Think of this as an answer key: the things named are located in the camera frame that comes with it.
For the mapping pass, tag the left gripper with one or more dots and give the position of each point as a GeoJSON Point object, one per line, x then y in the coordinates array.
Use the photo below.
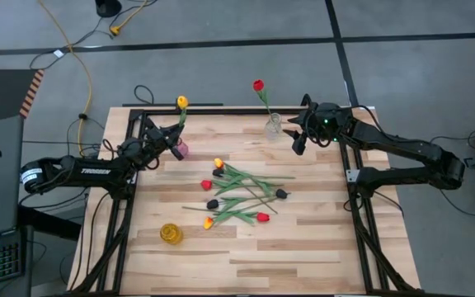
{"type": "Point", "coordinates": [155, 142]}

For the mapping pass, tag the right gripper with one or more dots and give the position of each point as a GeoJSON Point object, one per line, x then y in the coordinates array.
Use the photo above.
{"type": "Point", "coordinates": [326, 123]}

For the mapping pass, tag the pile of artificial tulips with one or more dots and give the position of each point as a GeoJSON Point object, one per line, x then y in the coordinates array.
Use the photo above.
{"type": "Point", "coordinates": [263, 217]}

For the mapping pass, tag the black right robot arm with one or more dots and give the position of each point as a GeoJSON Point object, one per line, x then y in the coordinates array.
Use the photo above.
{"type": "Point", "coordinates": [406, 148]}

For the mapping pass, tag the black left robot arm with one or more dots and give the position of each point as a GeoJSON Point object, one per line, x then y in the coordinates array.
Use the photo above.
{"type": "Point", "coordinates": [93, 171]}

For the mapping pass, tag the pink glass vase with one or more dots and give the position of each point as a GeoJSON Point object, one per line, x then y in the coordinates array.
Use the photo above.
{"type": "Point", "coordinates": [184, 150]}

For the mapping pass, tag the clear glass vase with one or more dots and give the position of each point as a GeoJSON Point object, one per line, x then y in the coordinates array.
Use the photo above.
{"type": "Point", "coordinates": [273, 128]}

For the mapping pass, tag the amber glass vase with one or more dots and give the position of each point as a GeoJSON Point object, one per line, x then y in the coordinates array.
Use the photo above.
{"type": "Point", "coordinates": [171, 234]}

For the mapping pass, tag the white paper tag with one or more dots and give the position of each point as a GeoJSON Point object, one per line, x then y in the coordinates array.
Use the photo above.
{"type": "Point", "coordinates": [58, 53]}

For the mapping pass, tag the black stand base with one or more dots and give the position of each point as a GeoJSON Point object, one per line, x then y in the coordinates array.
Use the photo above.
{"type": "Point", "coordinates": [107, 7]}

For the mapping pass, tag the hazard-striped black floor mat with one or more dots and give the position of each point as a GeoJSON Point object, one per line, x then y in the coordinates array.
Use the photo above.
{"type": "Point", "coordinates": [2, 95]}

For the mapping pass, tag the black aluminium table frame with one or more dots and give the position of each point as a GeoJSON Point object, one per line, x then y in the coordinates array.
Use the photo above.
{"type": "Point", "coordinates": [221, 111]}

